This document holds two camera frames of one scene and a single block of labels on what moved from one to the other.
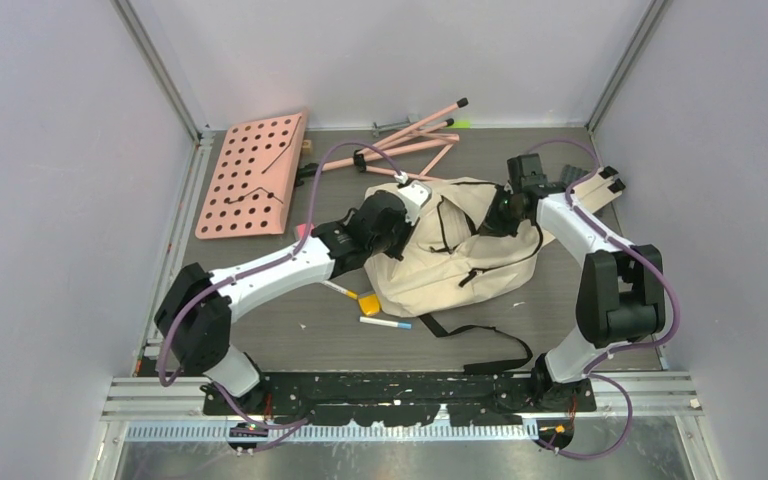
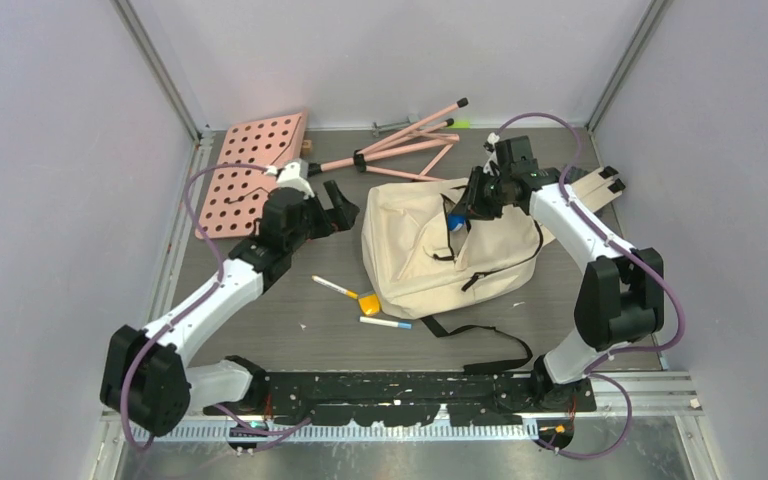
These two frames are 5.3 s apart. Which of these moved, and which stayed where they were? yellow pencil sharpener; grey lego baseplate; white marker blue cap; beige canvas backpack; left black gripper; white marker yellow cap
Moved: left black gripper; beige canvas backpack
Stayed: yellow pencil sharpener; white marker yellow cap; grey lego baseplate; white marker blue cap
